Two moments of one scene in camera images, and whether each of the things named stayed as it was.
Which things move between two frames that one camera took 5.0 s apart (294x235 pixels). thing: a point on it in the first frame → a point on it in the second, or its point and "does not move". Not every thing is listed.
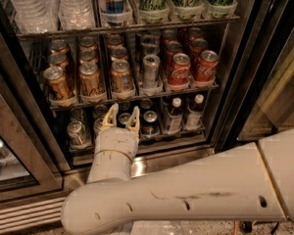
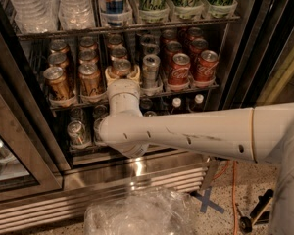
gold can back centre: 87,43 does not move
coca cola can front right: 207,65 does not move
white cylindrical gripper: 117,140 → 122,86
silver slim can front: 151,63 does not move
